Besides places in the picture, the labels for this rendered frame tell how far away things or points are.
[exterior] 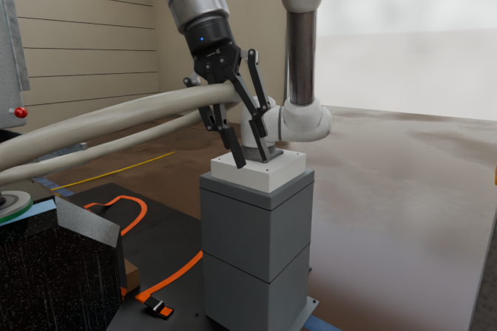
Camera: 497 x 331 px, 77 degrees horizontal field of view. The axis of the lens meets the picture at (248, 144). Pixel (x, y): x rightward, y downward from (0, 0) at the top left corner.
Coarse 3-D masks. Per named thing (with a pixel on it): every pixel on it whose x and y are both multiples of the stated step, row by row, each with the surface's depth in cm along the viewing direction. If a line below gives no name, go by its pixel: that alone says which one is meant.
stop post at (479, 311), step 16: (496, 176) 82; (496, 208) 89; (496, 224) 85; (496, 240) 86; (496, 256) 87; (496, 272) 87; (480, 288) 91; (496, 288) 88; (480, 304) 92; (496, 304) 89; (480, 320) 93; (496, 320) 90
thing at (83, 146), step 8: (0, 136) 94; (8, 136) 92; (16, 136) 89; (80, 144) 75; (56, 152) 81; (64, 152) 79; (72, 152) 77; (32, 160) 65; (40, 160) 77; (64, 168) 71; (40, 176) 67
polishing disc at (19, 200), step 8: (8, 192) 107; (16, 192) 107; (24, 192) 107; (8, 200) 101; (16, 200) 101; (24, 200) 101; (0, 208) 95; (8, 208) 95; (16, 208) 96; (0, 216) 92
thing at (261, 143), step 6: (252, 120) 50; (252, 126) 50; (258, 132) 50; (258, 138) 50; (264, 138) 53; (258, 144) 50; (264, 144) 52; (264, 150) 50; (264, 156) 50; (270, 156) 53
